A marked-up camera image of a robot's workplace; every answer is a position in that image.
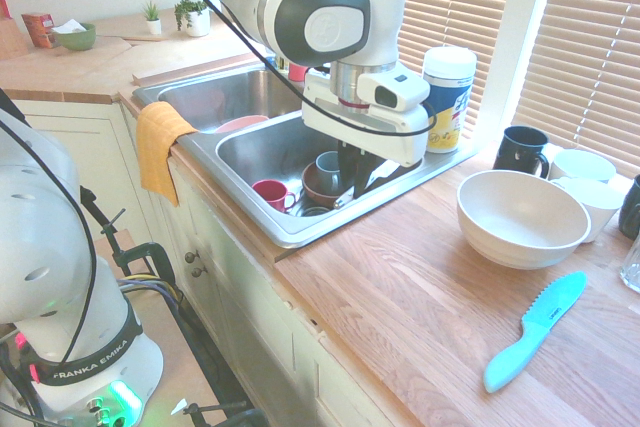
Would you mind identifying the pink plate in sink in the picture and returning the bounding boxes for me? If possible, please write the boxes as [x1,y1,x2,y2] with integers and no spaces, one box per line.
[215,114,271,135]

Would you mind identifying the white window frame post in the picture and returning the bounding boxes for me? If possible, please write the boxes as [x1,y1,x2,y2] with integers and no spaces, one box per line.
[473,0,565,149]

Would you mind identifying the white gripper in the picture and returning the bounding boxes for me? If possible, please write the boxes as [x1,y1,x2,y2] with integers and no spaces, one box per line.
[301,71,432,199]

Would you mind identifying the red enamel mug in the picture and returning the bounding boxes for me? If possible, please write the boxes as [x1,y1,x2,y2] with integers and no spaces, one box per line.
[251,178,298,215]

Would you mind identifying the brown wooden bowl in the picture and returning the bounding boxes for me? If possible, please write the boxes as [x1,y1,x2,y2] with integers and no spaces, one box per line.
[300,161,352,210]

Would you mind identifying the cream kitchen cabinet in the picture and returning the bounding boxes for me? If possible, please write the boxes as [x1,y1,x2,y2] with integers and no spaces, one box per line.
[13,96,416,427]

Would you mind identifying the orange dish cloth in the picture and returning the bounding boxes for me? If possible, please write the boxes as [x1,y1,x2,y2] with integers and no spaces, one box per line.
[135,101,199,208]

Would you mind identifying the leafy plant in white pot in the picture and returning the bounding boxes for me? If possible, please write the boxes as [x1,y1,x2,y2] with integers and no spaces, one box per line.
[173,0,212,39]

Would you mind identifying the black cable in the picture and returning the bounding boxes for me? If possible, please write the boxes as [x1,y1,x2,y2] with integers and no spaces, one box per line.
[148,0,437,139]
[0,89,99,366]

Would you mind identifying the white paper in bowl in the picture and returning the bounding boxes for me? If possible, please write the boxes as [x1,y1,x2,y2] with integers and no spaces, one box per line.
[51,17,87,35]

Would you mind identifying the dark green mug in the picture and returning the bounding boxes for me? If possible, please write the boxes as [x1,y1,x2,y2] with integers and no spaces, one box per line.
[617,173,640,241]

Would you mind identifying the green bowl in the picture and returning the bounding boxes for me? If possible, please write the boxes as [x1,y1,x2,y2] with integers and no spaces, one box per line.
[51,22,97,53]

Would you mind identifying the teal plastic knife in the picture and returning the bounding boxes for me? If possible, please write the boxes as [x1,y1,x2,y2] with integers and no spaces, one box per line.
[482,270,588,395]

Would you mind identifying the small white bowl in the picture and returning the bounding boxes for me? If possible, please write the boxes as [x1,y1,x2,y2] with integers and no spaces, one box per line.
[549,176,626,244]

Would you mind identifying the small spiky potted plant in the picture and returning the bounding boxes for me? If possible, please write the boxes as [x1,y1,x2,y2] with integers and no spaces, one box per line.
[140,0,164,37]

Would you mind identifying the black mug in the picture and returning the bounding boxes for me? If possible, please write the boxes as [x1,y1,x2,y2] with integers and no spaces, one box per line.
[492,125,552,180]

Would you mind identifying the orange box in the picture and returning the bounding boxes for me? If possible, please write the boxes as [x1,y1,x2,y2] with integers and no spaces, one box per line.
[21,11,57,50]

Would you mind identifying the stainless steel double sink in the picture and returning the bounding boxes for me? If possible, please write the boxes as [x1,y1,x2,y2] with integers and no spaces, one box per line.
[131,65,482,249]

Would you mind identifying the grey-blue ceramic mug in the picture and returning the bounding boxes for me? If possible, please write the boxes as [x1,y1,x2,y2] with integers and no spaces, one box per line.
[314,150,344,194]

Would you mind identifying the clear drinking glass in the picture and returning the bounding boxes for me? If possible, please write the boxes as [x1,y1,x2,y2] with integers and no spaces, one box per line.
[619,231,640,295]

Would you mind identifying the coloured cable bundle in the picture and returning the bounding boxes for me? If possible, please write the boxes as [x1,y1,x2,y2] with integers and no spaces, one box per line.
[116,273,181,308]

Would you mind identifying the large cream bowl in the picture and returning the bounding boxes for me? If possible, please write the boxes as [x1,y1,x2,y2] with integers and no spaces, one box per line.
[455,169,593,270]

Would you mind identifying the wipes canister blue yellow label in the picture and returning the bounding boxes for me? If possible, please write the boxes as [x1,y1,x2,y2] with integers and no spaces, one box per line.
[422,45,478,155]

